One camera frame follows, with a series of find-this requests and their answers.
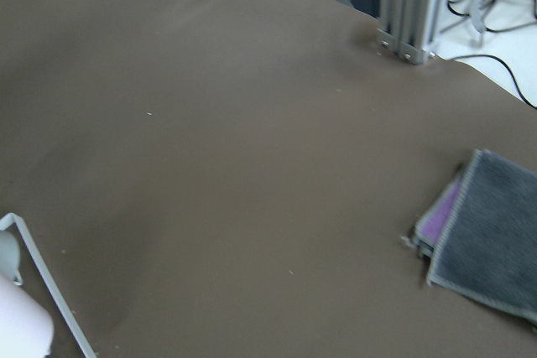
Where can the aluminium frame post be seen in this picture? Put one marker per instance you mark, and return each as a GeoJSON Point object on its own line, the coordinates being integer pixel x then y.
{"type": "Point", "coordinates": [410, 28]}

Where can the purple cloth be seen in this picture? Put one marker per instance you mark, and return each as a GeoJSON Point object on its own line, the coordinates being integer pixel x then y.
{"type": "Point", "coordinates": [431, 224]}

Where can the grey folded cloth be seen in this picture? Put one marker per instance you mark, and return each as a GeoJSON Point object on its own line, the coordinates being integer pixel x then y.
{"type": "Point", "coordinates": [487, 249]}

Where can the white wire cup holder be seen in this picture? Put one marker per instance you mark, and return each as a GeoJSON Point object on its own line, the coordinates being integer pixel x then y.
{"type": "Point", "coordinates": [11, 219]}

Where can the pink cup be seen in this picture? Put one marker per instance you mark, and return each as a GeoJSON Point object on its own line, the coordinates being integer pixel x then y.
{"type": "Point", "coordinates": [27, 329]}

